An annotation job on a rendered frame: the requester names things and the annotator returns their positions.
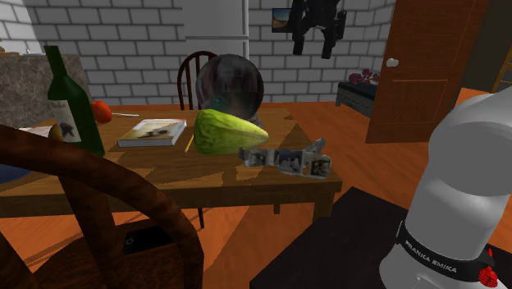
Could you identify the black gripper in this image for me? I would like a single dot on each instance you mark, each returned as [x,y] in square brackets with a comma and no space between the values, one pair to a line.
[314,12]

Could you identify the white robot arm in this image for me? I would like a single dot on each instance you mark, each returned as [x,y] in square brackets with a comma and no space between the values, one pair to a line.
[460,168]

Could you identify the dark bench with flowers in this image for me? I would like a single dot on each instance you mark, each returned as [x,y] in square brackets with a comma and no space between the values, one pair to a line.
[356,94]

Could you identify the dark glass sphere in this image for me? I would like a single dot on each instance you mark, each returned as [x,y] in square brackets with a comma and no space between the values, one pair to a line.
[230,82]

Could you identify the white refrigerator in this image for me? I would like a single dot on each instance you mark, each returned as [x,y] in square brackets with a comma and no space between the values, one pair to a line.
[214,24]

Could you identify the brown wooden door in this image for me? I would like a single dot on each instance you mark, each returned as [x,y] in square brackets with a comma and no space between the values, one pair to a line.
[424,72]

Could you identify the grey patterned angular object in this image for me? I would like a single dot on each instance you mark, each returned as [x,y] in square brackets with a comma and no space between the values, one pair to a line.
[288,160]

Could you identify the green melon wedge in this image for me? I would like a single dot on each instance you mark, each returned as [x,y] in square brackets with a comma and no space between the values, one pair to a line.
[224,134]

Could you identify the dark wooden spindle chair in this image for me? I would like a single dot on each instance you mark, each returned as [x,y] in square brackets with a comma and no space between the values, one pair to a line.
[186,76]

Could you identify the yellow pencil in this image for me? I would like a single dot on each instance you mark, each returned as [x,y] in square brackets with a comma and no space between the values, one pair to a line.
[188,144]

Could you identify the pale paperback book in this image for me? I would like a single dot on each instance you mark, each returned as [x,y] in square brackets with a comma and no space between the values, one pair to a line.
[156,134]

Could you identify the wooden table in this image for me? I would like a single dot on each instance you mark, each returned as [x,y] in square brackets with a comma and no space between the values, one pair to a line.
[180,172]

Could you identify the silver knife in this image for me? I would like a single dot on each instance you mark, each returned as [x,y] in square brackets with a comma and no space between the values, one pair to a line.
[126,115]

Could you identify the black robot stand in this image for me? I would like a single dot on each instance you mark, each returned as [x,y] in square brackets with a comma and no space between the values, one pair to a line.
[340,244]

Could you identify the red tomato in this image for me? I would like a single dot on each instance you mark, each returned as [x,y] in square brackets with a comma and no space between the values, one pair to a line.
[101,112]

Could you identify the green wine bottle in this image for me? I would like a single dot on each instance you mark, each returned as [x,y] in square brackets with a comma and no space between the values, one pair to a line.
[74,108]

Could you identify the brown wooden round-back chair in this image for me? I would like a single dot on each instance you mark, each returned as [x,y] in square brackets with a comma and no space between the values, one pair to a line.
[104,184]

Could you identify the black phone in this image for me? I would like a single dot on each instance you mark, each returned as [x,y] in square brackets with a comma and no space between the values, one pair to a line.
[146,240]

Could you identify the yellow fruit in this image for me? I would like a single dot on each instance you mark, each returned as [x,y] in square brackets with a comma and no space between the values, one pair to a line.
[55,134]

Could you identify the grey marble counter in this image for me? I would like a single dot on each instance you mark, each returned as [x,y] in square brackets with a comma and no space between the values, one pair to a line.
[24,88]

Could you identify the blue plate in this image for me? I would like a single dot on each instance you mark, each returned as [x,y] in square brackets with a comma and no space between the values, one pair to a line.
[12,174]

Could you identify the small wall picture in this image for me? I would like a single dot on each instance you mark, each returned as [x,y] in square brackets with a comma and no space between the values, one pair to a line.
[280,20]

